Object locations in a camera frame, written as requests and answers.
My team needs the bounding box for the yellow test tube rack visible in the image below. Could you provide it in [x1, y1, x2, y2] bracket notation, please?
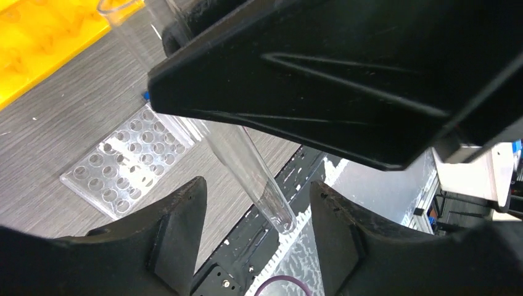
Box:
[0, 0, 146, 111]

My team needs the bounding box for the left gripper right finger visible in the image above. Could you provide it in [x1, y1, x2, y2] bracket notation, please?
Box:
[310, 181, 522, 295]

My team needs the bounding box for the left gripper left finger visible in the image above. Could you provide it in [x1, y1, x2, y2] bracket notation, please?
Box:
[1, 176, 207, 295]

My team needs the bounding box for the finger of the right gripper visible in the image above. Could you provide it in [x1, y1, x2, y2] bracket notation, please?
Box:
[148, 1, 522, 171]

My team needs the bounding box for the clear glass test tube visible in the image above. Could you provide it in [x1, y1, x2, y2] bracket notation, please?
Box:
[97, 1, 297, 234]

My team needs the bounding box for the clear acrylic tube rack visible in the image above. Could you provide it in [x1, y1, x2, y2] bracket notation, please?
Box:
[60, 104, 195, 220]

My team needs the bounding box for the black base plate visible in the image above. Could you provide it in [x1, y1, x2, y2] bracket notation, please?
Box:
[191, 146, 326, 295]

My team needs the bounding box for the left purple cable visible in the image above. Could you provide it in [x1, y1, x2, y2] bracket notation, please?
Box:
[253, 275, 313, 296]

